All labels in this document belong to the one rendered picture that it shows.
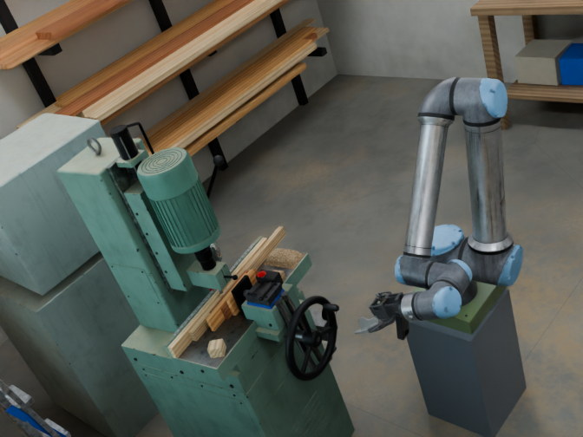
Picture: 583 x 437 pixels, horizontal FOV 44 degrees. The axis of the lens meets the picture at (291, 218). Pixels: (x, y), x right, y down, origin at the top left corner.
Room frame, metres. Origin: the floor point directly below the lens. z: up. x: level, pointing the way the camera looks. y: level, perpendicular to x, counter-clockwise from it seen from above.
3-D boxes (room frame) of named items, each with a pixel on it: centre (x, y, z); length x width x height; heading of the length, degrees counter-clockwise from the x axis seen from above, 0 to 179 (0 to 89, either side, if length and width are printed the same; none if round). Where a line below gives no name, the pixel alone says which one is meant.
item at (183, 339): (2.14, 0.32, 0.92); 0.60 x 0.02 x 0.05; 137
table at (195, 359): (2.05, 0.23, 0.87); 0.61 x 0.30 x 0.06; 137
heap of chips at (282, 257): (2.25, 0.08, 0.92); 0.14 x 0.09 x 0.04; 47
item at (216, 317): (2.07, 0.30, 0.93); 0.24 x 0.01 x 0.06; 137
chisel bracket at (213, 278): (2.13, 0.34, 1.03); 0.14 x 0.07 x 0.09; 47
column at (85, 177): (2.31, 0.54, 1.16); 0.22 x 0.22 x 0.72; 47
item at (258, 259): (2.19, 0.25, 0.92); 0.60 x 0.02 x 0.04; 137
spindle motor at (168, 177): (2.11, 0.32, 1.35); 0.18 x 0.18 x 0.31
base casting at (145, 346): (2.19, 0.41, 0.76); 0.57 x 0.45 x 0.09; 47
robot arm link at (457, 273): (1.75, -0.40, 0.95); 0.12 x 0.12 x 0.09; 46
